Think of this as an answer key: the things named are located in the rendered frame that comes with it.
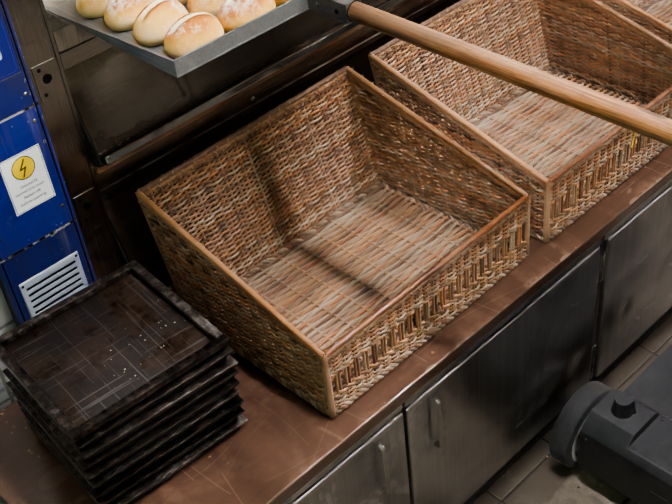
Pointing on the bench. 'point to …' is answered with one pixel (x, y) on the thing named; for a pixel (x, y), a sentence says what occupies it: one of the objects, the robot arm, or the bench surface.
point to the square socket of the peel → (332, 8)
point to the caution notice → (27, 179)
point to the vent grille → (53, 284)
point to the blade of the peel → (155, 55)
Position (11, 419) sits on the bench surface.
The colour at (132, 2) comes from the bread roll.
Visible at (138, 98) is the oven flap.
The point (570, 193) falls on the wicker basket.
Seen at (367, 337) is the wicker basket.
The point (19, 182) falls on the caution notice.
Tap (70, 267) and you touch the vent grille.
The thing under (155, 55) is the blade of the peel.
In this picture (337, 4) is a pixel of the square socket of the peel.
